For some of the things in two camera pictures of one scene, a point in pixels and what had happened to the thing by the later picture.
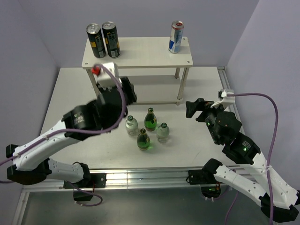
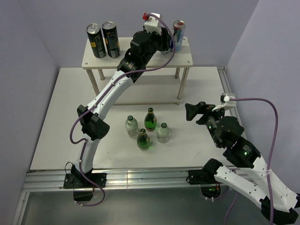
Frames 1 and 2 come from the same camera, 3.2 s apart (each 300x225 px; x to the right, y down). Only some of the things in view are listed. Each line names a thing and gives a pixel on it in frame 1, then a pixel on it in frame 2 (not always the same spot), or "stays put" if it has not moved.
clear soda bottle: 131,126 stays put
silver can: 176,36 stays put
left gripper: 129,87 to 165,43
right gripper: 199,104 stays put
